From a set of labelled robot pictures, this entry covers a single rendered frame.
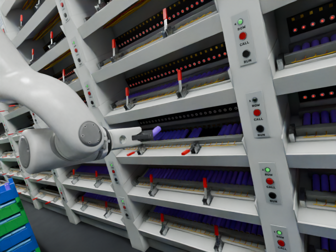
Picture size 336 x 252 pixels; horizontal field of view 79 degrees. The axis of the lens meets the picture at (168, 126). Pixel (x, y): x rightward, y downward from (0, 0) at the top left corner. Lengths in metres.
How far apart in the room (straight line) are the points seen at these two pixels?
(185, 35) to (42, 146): 0.47
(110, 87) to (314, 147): 0.82
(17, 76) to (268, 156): 0.59
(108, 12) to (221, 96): 0.52
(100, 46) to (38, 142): 0.72
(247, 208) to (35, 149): 0.60
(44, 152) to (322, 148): 0.60
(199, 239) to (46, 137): 0.72
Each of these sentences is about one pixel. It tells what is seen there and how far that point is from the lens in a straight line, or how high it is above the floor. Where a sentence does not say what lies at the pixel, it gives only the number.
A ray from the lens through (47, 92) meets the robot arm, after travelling 0.40.
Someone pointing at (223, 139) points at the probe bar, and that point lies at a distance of 0.69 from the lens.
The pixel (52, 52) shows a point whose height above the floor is 1.08.
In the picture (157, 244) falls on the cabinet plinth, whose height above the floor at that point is 0.03.
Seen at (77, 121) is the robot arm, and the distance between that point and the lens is 0.38.
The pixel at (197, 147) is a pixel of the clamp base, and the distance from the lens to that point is 0.71.
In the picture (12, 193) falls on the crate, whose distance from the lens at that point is 1.43.
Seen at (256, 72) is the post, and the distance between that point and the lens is 0.57.
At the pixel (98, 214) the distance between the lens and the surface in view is 1.43.
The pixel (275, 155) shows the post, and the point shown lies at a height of 0.52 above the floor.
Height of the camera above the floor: 0.74
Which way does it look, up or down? 9 degrees down
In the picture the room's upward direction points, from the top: 14 degrees counter-clockwise
